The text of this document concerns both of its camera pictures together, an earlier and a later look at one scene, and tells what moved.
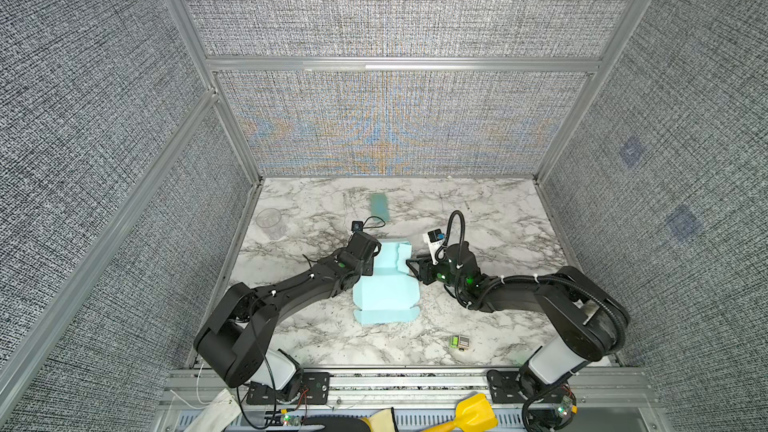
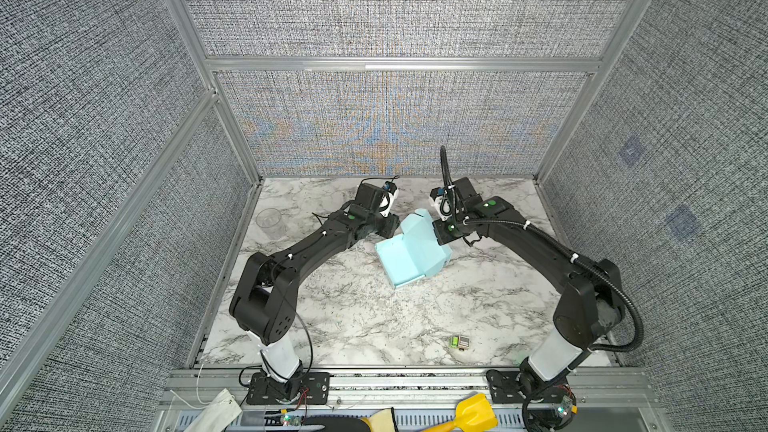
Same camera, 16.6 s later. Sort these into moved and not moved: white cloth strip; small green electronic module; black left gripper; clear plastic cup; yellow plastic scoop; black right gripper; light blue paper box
Moved: black left gripper; light blue paper box; black right gripper
Not moved: yellow plastic scoop; white cloth strip; clear plastic cup; small green electronic module
